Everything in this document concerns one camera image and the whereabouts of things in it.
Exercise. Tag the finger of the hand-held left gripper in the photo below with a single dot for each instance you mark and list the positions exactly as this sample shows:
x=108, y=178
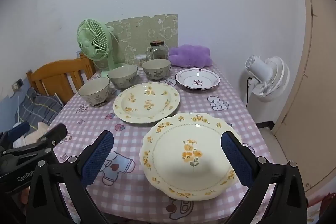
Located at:
x=53, y=134
x=19, y=128

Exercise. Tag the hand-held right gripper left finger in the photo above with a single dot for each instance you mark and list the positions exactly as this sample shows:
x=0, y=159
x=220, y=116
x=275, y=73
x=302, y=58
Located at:
x=97, y=158

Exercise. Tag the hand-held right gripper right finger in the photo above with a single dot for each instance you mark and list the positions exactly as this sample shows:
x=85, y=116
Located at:
x=236, y=161

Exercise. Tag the scalloped cream yellow-flower plate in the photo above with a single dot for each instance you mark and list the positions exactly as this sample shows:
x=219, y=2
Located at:
x=183, y=140

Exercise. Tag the grey floral ceramic bowl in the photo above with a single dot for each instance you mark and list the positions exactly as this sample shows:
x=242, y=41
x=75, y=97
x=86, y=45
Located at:
x=156, y=69
x=94, y=92
x=123, y=78

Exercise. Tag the round cream yellow-flower plate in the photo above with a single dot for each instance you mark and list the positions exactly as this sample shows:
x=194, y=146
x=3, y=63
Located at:
x=141, y=108

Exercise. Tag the white plate with red pattern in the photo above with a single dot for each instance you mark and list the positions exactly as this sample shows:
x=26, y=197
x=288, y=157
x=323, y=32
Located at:
x=198, y=79

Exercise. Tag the beige cloth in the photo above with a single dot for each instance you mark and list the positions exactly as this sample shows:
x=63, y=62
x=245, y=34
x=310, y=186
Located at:
x=34, y=134

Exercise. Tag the grey plaid blanket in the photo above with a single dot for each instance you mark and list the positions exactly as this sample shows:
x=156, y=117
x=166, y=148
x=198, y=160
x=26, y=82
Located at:
x=36, y=108

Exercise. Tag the black flat base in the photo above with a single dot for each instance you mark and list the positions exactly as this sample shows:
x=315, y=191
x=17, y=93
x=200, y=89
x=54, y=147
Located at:
x=265, y=125

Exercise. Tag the pink checked tablecloth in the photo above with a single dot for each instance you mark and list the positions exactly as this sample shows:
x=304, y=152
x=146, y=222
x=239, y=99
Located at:
x=207, y=119

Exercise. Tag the white standing fan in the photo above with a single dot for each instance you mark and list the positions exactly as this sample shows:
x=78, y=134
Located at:
x=270, y=79

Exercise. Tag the green desk fan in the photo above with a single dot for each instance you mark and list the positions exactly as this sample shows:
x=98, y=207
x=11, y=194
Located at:
x=88, y=43

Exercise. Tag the clear cotton swab box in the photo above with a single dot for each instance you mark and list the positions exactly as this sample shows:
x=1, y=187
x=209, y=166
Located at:
x=140, y=58

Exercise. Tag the beige wardrobe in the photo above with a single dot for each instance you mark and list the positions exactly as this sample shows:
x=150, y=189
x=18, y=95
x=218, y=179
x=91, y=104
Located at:
x=315, y=82

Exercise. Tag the purple plush pillow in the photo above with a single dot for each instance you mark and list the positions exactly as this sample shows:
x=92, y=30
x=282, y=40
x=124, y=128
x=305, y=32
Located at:
x=189, y=57

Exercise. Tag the glass jar with dark lid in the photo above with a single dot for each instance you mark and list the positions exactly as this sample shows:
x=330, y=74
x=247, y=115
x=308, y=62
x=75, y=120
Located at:
x=159, y=52

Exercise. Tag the green printed board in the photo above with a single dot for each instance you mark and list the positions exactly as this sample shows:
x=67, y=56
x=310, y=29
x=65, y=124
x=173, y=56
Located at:
x=147, y=29

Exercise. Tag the wall socket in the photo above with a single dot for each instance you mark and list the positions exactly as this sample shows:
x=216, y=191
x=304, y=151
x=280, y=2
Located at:
x=17, y=85

